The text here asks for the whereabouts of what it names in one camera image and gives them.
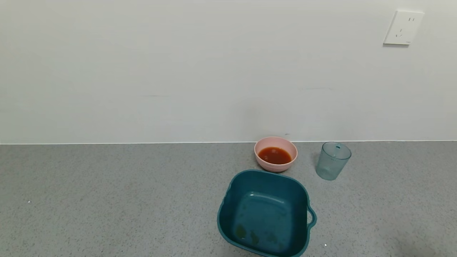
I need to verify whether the teal square plastic basin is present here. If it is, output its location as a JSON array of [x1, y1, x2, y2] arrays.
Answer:
[[217, 169, 317, 257]]

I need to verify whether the pink bowl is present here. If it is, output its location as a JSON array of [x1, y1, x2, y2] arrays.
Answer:
[[254, 137, 298, 173]]

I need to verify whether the clear ribbed plastic cup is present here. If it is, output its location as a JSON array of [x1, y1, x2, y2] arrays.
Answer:
[[315, 142, 352, 181]]

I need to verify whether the white wall socket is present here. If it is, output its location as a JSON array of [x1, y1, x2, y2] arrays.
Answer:
[[383, 11, 425, 46]]

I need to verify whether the reddish orange liquid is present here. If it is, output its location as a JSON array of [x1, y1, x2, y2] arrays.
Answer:
[[258, 147, 292, 165]]

